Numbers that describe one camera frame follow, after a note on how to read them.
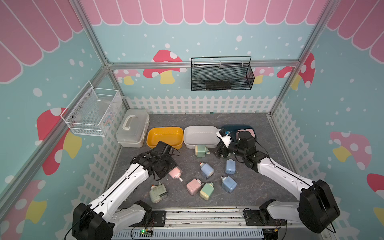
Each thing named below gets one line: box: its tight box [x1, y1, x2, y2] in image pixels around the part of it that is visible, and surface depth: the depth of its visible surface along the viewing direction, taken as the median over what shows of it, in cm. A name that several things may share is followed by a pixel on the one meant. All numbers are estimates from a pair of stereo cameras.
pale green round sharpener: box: [149, 182, 167, 204], surface depth 79 cm
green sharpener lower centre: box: [199, 182, 215, 201], surface depth 78 cm
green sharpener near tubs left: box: [195, 144, 211, 158], surface depth 95 cm
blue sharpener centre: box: [199, 162, 214, 178], surface depth 85 cm
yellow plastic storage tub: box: [146, 126, 184, 150], surface depth 108 cm
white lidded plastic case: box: [115, 109, 150, 148], surface depth 99 cm
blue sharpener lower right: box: [220, 176, 238, 193], surface depth 81 cm
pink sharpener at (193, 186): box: [186, 178, 202, 196], surface depth 79 cm
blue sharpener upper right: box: [225, 159, 236, 175], surface depth 87 cm
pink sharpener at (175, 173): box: [168, 166, 183, 182], surface depth 77 cm
